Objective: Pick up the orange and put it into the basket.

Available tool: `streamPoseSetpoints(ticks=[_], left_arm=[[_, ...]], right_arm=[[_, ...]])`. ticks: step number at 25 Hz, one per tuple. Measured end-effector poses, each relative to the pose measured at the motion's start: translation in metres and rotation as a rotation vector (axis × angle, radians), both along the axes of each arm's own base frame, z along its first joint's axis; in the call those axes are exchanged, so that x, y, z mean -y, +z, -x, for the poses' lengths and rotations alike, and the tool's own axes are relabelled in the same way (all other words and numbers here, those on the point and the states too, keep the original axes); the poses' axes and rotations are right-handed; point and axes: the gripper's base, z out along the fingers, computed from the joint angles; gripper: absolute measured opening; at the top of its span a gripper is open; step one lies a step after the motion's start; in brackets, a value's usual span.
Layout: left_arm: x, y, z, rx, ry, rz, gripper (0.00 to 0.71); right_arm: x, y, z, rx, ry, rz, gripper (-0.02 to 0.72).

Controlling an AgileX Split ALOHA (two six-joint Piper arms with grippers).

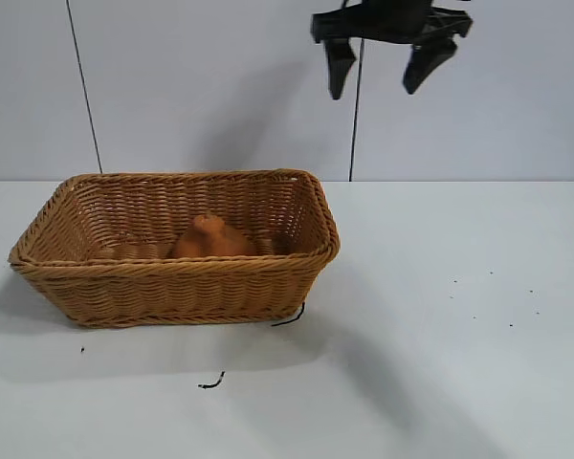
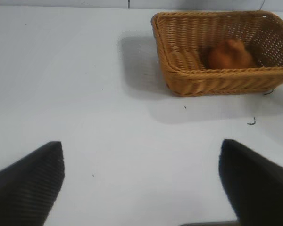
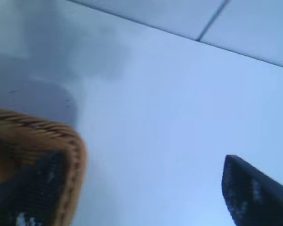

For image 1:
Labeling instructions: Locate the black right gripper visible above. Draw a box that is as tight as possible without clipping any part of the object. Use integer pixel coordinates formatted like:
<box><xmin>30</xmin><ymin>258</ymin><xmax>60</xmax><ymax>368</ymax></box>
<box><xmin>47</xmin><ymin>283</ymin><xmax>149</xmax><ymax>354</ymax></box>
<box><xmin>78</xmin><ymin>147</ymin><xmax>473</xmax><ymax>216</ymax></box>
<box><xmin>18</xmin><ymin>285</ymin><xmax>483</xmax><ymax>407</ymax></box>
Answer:
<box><xmin>311</xmin><ymin>0</ymin><xmax>475</xmax><ymax>101</ymax></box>

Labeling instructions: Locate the knobbly orange fruit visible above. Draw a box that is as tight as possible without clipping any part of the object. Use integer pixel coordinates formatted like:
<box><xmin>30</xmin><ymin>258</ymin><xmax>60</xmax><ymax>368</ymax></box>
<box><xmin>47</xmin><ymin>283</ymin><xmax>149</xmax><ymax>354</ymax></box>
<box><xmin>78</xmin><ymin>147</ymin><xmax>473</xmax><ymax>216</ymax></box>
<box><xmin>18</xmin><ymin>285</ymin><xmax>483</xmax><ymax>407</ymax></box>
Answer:
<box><xmin>170</xmin><ymin>213</ymin><xmax>256</xmax><ymax>260</ymax></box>

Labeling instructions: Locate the brown woven wicker basket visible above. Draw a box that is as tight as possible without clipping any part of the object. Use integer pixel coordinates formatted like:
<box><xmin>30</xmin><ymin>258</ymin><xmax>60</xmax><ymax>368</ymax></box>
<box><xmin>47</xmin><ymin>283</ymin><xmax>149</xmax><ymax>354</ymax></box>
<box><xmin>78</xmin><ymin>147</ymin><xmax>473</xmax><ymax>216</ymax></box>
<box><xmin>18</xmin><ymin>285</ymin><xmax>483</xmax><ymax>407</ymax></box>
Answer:
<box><xmin>8</xmin><ymin>167</ymin><xmax>342</xmax><ymax>329</ymax></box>

